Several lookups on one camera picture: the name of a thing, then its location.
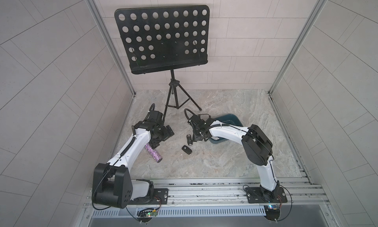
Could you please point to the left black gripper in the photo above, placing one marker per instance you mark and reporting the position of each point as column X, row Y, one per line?
column 166, row 134

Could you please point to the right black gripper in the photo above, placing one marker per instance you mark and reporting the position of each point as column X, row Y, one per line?
column 195, row 136

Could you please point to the black chrome slim key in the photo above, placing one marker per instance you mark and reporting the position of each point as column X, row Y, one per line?
column 189, row 140

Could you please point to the black VW key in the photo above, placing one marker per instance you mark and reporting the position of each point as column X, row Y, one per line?
column 187, row 150

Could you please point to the teal plastic storage box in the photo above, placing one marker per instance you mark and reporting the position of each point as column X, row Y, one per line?
column 227, row 119

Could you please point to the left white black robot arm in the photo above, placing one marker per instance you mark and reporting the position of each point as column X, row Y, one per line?
column 112, row 182

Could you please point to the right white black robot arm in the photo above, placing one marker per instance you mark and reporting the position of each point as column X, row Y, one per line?
column 257, row 146

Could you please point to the purple glitter cylinder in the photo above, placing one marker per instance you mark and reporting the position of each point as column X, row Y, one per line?
column 157, row 157

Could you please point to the black perforated music stand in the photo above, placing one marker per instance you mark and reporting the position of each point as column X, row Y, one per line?
column 160, row 39

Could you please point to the left green circuit board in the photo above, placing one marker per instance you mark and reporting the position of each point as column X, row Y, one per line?
column 145, row 215

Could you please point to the green circuit board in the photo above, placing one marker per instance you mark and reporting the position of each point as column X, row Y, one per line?
column 272, row 212
column 145, row 215

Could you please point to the right green circuit board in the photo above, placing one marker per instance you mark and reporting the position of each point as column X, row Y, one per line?
column 272, row 212

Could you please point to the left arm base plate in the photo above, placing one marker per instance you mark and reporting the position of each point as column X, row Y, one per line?
column 159, row 196

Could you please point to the aluminium mounting rail frame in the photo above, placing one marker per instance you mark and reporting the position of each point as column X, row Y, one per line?
column 221, row 202

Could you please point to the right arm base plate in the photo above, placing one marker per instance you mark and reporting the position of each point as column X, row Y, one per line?
column 262, row 195

